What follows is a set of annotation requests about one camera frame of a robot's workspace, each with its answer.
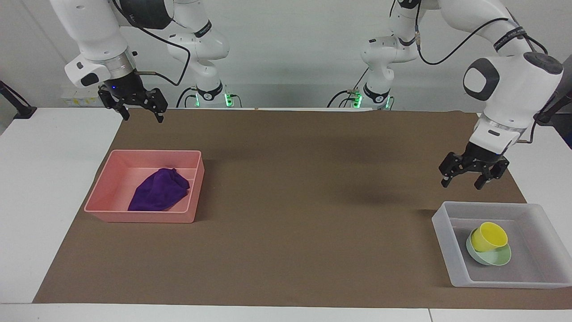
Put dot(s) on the purple cloth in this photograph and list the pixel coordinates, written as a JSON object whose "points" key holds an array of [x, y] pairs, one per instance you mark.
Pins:
{"points": [[158, 191]]}

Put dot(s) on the light green bowl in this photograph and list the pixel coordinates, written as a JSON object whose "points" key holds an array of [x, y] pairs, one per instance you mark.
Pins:
{"points": [[494, 258]]}

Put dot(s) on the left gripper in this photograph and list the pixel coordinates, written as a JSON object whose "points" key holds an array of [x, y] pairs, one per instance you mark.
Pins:
{"points": [[482, 159]]}

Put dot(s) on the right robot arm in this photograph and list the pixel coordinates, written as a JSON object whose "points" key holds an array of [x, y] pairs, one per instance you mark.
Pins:
{"points": [[94, 31]]}

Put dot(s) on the black stand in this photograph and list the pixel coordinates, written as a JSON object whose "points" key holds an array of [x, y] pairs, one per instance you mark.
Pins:
{"points": [[24, 111], [554, 106]]}

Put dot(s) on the pink plastic box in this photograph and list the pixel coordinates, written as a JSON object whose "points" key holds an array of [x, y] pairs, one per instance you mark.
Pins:
{"points": [[107, 197]]}

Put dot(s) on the yellow plastic cup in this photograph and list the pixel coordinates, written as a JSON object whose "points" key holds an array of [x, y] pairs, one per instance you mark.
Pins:
{"points": [[487, 239]]}

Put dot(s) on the translucent white plastic box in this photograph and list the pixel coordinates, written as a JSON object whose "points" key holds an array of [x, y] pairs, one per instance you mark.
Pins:
{"points": [[532, 264]]}

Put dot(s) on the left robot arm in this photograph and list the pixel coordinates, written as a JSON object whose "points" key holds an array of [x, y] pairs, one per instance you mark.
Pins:
{"points": [[514, 85]]}

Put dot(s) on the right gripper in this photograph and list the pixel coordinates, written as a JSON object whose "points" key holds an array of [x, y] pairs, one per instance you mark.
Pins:
{"points": [[124, 86]]}

